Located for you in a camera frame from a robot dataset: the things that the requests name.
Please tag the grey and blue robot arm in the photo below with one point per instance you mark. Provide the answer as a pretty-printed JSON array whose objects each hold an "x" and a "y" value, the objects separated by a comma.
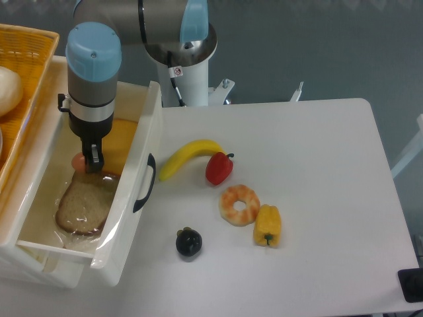
[{"x": 94, "y": 55}]

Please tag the dark purple toy mangosteen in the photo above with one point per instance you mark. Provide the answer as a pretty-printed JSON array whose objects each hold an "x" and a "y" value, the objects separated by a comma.
[{"x": 188, "y": 242}]

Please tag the white bun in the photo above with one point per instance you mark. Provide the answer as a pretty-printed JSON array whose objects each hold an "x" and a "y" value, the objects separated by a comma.
[{"x": 11, "y": 90}]

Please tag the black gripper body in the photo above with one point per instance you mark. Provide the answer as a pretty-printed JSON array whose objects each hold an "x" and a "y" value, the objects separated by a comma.
[{"x": 90, "y": 124}]

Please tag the white frame at right edge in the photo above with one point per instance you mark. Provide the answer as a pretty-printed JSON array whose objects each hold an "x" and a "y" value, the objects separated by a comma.
[{"x": 409, "y": 152}]

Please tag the yellow wicker basket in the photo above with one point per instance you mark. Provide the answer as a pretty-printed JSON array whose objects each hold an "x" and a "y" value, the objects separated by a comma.
[{"x": 28, "y": 52}]

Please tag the open white drawer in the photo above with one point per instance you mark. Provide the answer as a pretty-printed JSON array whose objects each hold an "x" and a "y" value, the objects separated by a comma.
[{"x": 105, "y": 254}]

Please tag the black device at table corner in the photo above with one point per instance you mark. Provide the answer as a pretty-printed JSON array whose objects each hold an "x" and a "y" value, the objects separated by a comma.
[{"x": 411, "y": 284}]

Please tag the orange toy cheese slice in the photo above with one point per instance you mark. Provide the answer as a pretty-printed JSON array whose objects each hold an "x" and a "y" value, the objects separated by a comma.
[{"x": 116, "y": 145}]

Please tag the red toy bell pepper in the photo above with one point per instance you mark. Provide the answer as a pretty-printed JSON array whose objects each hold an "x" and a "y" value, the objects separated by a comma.
[{"x": 219, "y": 168}]

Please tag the brown toy bread slice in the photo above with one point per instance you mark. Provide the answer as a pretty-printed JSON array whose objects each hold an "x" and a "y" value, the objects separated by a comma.
[{"x": 86, "y": 203}]

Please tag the black drawer handle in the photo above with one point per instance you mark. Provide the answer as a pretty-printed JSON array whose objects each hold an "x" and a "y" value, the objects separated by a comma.
[{"x": 147, "y": 184}]

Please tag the white drawer cabinet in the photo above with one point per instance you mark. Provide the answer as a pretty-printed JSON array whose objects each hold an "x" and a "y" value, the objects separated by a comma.
[{"x": 40, "y": 133}]

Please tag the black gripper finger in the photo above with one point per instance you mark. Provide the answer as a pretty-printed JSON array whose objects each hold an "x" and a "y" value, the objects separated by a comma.
[
  {"x": 96, "y": 161},
  {"x": 88, "y": 156}
]

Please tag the yellow toy bell pepper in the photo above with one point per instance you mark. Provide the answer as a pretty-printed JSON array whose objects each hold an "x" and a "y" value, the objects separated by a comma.
[{"x": 268, "y": 226}]

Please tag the orange toy shrimp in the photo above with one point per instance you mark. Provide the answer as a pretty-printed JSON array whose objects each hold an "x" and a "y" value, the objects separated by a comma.
[{"x": 239, "y": 205}]

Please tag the yellow toy banana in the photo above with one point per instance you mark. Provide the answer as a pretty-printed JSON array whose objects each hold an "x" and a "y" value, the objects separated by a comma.
[{"x": 195, "y": 148}]

